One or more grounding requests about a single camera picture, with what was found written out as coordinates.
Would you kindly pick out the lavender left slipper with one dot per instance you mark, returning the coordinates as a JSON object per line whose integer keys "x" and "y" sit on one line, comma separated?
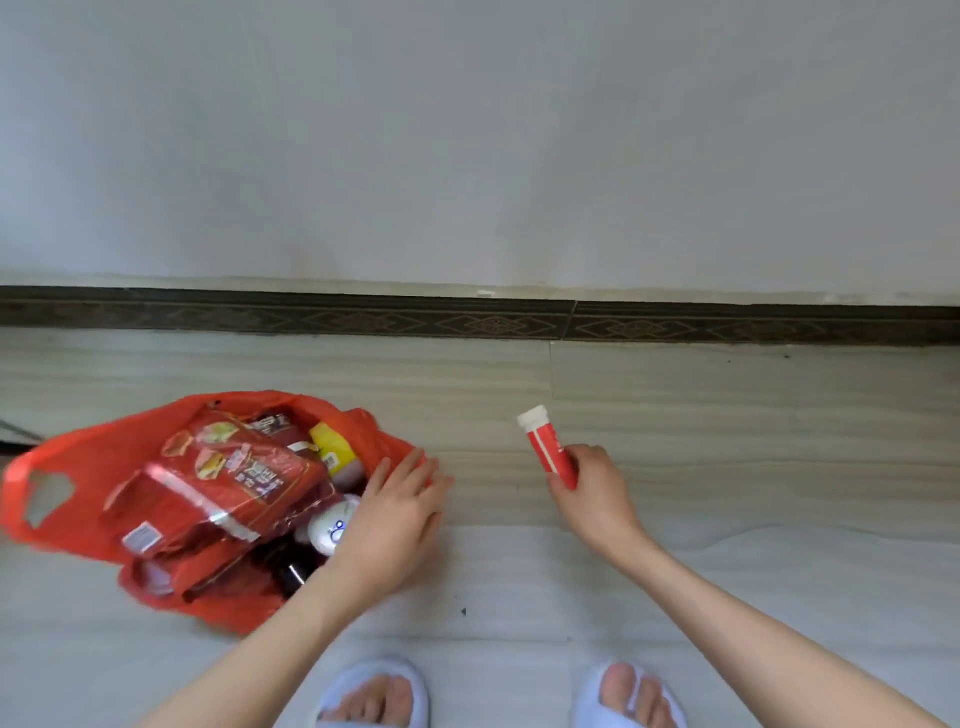
{"x": 341, "y": 690}

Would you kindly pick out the person's right foot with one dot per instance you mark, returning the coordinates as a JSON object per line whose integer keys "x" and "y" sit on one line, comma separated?
{"x": 630, "y": 697}

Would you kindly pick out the black leaning board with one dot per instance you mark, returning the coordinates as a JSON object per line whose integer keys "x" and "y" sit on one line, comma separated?
{"x": 19, "y": 435}

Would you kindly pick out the person's right hand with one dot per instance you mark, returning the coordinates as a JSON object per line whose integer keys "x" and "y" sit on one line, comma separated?
{"x": 600, "y": 502}

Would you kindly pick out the lavender right slipper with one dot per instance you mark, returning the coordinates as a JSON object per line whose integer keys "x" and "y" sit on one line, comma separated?
{"x": 589, "y": 705}

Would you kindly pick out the lavender drink can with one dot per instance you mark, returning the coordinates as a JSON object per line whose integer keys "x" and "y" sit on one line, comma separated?
{"x": 330, "y": 529}

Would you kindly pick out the red plastic bag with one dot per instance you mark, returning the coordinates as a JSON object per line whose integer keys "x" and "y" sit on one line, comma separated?
{"x": 82, "y": 465}

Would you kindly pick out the small red bottle white cap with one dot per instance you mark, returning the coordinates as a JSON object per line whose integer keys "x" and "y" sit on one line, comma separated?
{"x": 544, "y": 446}

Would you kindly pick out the white box yellow edge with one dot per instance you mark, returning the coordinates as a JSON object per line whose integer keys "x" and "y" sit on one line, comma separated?
{"x": 334, "y": 446}

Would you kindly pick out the brown bottle black cap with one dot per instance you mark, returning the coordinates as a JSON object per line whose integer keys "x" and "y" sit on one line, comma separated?
{"x": 292, "y": 574}

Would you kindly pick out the person's left hand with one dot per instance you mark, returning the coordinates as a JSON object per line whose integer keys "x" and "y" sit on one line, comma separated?
{"x": 390, "y": 525}

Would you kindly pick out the person's left forearm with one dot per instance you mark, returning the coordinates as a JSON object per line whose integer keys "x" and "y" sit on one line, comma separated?
{"x": 247, "y": 660}

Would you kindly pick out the red snack bag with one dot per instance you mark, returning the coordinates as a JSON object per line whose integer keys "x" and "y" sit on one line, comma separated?
{"x": 225, "y": 480}

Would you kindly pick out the person's right forearm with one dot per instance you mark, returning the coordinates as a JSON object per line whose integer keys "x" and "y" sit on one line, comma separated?
{"x": 765, "y": 645}

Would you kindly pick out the lavender slipper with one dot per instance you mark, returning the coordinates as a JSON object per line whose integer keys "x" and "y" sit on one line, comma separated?
{"x": 341, "y": 690}
{"x": 589, "y": 705}

